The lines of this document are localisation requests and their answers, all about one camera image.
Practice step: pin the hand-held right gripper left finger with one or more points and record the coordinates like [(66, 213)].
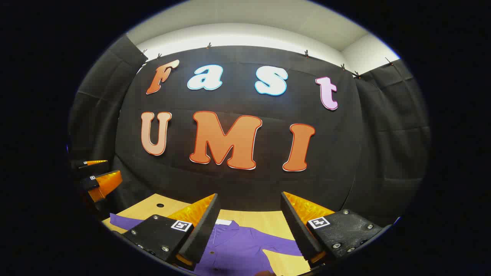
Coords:
[(203, 234)]

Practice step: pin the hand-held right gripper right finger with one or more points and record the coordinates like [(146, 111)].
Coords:
[(297, 230)]

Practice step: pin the row of small backdrop clips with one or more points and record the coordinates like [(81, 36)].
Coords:
[(209, 46)]

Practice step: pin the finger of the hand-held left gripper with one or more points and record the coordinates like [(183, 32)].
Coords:
[(89, 183), (78, 164)]

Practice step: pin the purple button shirt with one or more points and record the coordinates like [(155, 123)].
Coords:
[(238, 249)]

